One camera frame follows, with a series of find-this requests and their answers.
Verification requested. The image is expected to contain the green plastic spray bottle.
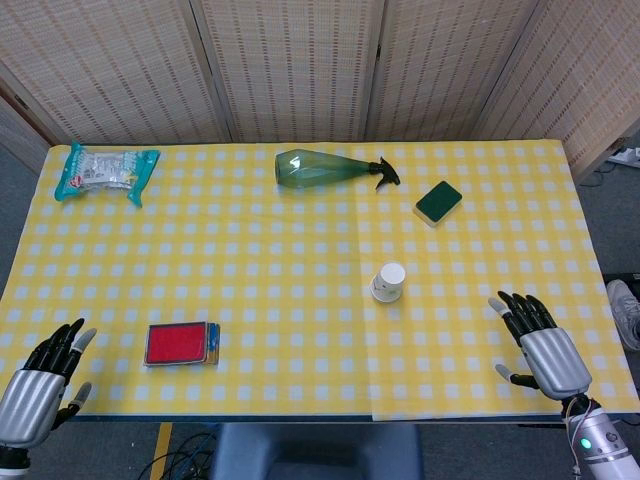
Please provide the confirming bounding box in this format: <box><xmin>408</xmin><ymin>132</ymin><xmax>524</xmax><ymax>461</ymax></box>
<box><xmin>274</xmin><ymin>148</ymin><xmax>403</xmax><ymax>194</ymax></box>

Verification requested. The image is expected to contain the grey sneaker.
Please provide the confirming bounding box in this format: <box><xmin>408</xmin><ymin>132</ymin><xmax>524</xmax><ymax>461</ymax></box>
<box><xmin>605</xmin><ymin>279</ymin><xmax>640</xmax><ymax>352</ymax></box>

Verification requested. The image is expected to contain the floor cable bundle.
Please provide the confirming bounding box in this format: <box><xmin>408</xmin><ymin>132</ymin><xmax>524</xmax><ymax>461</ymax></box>
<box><xmin>138</xmin><ymin>431</ymin><xmax>217</xmax><ymax>480</ymax></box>

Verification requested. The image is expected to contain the green and yellow sponge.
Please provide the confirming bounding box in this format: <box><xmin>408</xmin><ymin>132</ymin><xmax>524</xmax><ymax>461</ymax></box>
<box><xmin>413</xmin><ymin>180</ymin><xmax>463</xmax><ymax>229</ymax></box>

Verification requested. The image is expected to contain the woven folding screen panel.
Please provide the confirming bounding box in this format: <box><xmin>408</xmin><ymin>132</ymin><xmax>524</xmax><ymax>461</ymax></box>
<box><xmin>363</xmin><ymin>0</ymin><xmax>554</xmax><ymax>142</ymax></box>
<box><xmin>472</xmin><ymin>0</ymin><xmax>640</xmax><ymax>184</ymax></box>
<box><xmin>0</xmin><ymin>0</ymin><xmax>232</xmax><ymax>147</ymax></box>
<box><xmin>0</xmin><ymin>92</ymin><xmax>52</xmax><ymax>164</ymax></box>
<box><xmin>189</xmin><ymin>0</ymin><xmax>389</xmax><ymax>144</ymax></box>

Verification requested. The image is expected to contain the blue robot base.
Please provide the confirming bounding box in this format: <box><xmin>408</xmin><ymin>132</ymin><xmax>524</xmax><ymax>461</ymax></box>
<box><xmin>208</xmin><ymin>422</ymin><xmax>425</xmax><ymax>480</ymax></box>

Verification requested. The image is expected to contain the white paper cup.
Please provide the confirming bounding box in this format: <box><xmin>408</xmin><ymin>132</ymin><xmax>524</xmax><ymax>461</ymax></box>
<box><xmin>369</xmin><ymin>282</ymin><xmax>402</xmax><ymax>305</ymax></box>
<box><xmin>372</xmin><ymin>261</ymin><xmax>407</xmax><ymax>300</ymax></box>

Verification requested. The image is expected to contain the teal snack bag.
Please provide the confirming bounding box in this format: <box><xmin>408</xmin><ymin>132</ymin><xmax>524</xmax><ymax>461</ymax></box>
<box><xmin>53</xmin><ymin>141</ymin><xmax>162</xmax><ymax>208</ymax></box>

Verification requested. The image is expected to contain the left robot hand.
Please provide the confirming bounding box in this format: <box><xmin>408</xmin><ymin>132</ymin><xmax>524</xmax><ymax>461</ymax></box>
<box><xmin>0</xmin><ymin>317</ymin><xmax>97</xmax><ymax>449</ymax></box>

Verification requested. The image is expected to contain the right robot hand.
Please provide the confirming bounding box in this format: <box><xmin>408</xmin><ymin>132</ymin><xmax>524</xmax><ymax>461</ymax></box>
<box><xmin>488</xmin><ymin>291</ymin><xmax>594</xmax><ymax>401</ymax></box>

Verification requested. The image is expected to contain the red flat box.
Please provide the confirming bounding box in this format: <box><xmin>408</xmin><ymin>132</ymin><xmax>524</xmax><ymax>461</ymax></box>
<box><xmin>142</xmin><ymin>320</ymin><xmax>222</xmax><ymax>370</ymax></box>

